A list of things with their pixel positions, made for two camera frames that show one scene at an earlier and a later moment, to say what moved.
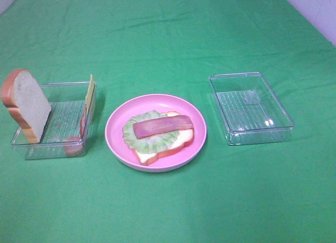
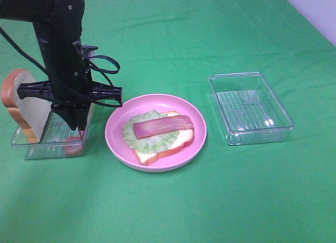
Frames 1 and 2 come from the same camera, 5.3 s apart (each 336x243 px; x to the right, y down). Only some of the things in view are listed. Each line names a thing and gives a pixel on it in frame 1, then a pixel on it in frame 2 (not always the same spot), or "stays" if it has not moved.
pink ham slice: [146, 128] stays
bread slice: [152, 127] -> [185, 137]
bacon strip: [73, 146] stays
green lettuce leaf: [149, 144] stays
